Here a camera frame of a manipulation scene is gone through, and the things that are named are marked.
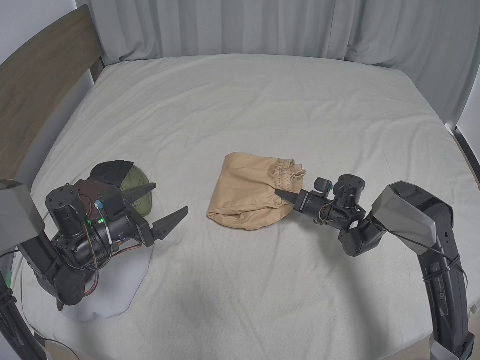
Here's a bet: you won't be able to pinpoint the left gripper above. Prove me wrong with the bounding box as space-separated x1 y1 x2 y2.
91 182 188 255

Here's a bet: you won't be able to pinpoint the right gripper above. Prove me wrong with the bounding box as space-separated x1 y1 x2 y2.
293 190 338 219

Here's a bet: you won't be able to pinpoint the tan shorts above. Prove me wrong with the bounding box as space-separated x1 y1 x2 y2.
206 151 306 231

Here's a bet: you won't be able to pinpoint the bed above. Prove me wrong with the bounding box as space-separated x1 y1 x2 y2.
0 5 480 360

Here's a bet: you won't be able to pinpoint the green garment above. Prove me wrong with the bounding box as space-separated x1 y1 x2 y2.
121 164 154 217

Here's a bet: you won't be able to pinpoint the black garment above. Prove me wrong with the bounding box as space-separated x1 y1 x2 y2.
91 160 135 192

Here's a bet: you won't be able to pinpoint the brown garment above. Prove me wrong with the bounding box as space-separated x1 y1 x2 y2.
55 178 122 312

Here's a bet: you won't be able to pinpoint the white garment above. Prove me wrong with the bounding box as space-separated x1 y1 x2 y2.
60 244 154 322

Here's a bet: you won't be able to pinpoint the pale grey-green curtain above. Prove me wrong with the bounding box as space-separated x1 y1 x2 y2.
330 0 480 128
84 0 351 66

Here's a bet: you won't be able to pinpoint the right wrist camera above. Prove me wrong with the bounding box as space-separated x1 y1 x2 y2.
314 177 334 196

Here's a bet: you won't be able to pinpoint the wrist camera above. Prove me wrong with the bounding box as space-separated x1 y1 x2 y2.
314 177 334 196
95 193 127 220

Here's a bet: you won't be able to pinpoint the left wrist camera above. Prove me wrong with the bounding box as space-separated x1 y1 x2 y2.
95 193 127 220

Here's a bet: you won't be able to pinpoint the black cable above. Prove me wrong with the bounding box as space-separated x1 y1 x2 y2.
35 338 77 360

